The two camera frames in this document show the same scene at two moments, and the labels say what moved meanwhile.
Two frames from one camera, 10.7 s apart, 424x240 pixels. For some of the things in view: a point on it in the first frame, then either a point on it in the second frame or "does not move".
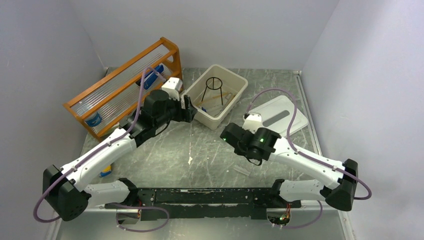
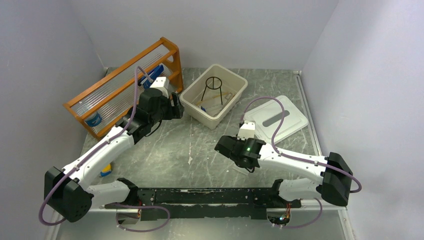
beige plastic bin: (215, 95) does not move
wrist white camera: (173, 86) → (161, 83)
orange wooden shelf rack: (107, 102) does not move
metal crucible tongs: (229, 96) does not move
